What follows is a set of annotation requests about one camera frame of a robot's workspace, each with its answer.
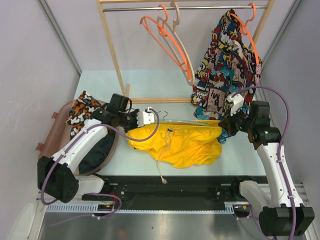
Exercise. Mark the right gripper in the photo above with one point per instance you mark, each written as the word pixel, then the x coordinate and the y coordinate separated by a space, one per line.
pixel 228 123

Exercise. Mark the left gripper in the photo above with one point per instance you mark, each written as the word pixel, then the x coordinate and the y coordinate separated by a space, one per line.
pixel 134 113

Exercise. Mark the orange hanger left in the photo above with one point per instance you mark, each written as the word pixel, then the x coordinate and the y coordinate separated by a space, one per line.
pixel 170 42

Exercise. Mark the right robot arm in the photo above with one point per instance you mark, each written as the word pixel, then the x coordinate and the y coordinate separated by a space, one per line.
pixel 281 212

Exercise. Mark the dark navy garment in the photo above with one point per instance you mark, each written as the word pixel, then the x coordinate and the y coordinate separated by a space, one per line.
pixel 98 156

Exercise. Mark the orange hanger right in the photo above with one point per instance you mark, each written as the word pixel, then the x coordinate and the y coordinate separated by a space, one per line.
pixel 245 31

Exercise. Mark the beige wooden hanger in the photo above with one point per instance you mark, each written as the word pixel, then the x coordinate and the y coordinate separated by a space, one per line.
pixel 178 45

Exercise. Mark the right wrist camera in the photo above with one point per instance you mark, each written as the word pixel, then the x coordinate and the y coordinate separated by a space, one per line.
pixel 235 102

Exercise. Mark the mint green hanger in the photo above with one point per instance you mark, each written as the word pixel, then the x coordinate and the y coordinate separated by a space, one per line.
pixel 163 114

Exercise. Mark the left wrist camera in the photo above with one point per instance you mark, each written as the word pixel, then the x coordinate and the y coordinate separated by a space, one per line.
pixel 145 117

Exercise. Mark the yellow shorts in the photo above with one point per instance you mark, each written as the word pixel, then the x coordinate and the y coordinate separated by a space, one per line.
pixel 183 145

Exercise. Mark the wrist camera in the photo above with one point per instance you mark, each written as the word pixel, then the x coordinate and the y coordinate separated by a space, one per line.
pixel 235 102
pixel 145 117

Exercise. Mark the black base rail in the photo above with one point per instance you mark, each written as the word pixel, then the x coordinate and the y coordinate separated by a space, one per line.
pixel 180 193

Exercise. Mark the comic print shorts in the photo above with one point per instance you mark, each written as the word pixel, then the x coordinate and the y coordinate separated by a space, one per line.
pixel 227 67

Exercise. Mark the orange hanger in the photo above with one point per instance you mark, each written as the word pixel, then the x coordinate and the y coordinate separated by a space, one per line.
pixel 170 42
pixel 245 31

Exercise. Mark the metal hanging rod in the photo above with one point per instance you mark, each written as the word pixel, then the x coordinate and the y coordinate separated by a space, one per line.
pixel 133 9

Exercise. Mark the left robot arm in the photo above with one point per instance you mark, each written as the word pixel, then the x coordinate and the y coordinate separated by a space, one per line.
pixel 63 175

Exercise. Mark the camouflage orange shorts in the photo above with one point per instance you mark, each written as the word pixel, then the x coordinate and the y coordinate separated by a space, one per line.
pixel 81 110

